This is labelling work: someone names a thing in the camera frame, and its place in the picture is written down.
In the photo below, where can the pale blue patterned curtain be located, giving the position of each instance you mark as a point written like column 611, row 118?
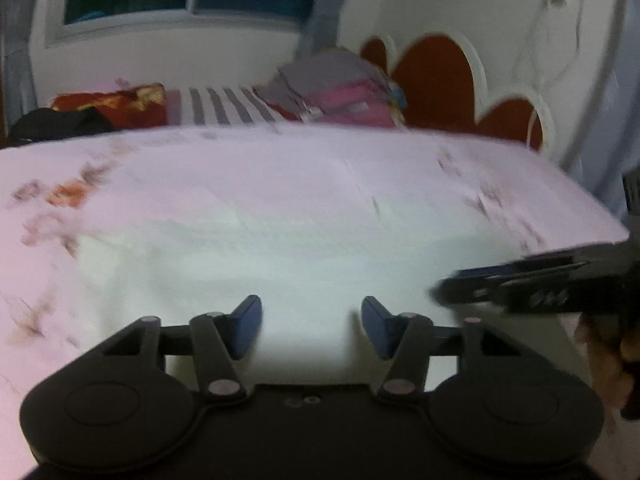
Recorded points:
column 610, row 85

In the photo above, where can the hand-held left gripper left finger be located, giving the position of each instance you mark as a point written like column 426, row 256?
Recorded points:
column 247, row 325

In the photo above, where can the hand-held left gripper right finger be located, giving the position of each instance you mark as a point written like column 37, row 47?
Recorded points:
column 375, row 327

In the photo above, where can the red and white headboard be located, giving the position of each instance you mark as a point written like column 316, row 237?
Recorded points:
column 435, row 85

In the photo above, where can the person's right hand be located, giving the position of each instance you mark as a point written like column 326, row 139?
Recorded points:
column 602, row 355

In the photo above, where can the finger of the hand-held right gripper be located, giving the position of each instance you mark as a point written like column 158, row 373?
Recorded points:
column 470, row 292
column 490, row 271

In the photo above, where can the white towel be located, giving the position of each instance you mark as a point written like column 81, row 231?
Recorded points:
column 300, row 265

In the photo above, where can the grey striped cloth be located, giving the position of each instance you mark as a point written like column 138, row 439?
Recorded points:
column 225, row 107

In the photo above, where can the pile of mixed clothes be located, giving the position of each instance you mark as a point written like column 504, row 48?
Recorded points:
column 340, row 92

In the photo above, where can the pink floral bed sheet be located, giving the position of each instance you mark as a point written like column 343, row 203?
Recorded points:
column 45, row 300

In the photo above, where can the black cloth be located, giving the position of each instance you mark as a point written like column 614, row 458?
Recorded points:
column 60, row 125

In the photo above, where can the grey-blue window curtain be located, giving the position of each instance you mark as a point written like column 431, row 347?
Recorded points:
column 322, row 10
column 12, row 60

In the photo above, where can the red floral blanket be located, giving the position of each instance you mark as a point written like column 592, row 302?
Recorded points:
column 120, row 105

